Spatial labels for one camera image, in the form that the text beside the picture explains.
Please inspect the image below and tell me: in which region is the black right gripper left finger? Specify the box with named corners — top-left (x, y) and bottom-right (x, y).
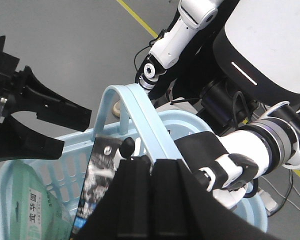
top-left (75, 158), bottom-right (151, 240)

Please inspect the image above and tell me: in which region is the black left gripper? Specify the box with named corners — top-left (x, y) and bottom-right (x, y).
top-left (0, 35), bottom-right (92, 160)

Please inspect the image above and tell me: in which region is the white black humanoid robot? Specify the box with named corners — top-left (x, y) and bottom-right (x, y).
top-left (135, 0), bottom-right (300, 209)

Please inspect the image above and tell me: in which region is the teal goji berry pouch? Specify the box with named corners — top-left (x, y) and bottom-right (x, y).
top-left (9, 160), bottom-right (72, 240)

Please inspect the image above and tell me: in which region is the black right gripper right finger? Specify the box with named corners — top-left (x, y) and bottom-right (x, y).
top-left (152, 159), bottom-right (268, 240)

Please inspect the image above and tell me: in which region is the black Franzzi wafer box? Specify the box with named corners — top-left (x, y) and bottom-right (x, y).
top-left (69, 136), bottom-right (123, 240)

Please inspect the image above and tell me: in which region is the light blue plastic basket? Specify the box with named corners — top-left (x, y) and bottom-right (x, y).
top-left (0, 83), bottom-right (268, 240)

